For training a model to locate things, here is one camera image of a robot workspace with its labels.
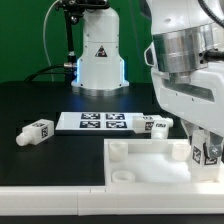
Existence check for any grey cable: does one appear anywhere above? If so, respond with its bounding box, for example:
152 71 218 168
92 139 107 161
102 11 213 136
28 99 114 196
42 0 63 83

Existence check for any white square table top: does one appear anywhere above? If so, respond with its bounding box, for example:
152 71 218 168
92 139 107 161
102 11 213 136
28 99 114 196
104 139 224 184

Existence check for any white marker base plate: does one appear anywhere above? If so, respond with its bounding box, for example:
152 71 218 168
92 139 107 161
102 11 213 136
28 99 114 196
56 112 142 131

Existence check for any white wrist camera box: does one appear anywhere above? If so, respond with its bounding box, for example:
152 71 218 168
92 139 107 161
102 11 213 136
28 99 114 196
144 43 157 67

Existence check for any black camera stand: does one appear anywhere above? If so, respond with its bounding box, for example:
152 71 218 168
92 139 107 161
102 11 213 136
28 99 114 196
56 0 110 85

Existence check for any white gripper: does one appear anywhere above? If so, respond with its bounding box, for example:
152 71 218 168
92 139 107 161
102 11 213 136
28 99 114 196
151 62 224 159

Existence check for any white front obstacle wall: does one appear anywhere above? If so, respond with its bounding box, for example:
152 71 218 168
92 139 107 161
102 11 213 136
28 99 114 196
0 184 224 216

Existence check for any black cable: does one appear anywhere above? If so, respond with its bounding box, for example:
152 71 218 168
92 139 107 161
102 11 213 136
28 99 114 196
23 64 73 83

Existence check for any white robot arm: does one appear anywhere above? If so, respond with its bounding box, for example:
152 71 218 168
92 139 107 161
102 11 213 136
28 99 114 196
72 0 224 159

